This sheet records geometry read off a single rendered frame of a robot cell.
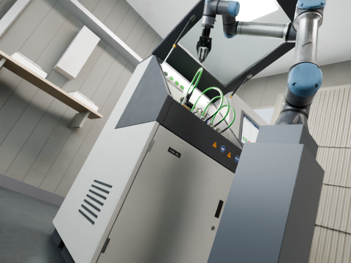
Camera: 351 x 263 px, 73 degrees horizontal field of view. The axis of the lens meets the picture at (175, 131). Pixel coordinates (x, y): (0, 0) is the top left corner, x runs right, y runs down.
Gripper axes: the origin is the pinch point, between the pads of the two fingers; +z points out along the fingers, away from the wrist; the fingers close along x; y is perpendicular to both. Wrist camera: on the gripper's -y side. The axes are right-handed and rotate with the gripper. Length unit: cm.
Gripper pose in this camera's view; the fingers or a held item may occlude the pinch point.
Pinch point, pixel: (201, 60)
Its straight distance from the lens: 152.3
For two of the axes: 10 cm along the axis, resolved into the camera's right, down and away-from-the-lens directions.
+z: -1.4, 9.1, 4.0
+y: -0.8, 3.9, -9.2
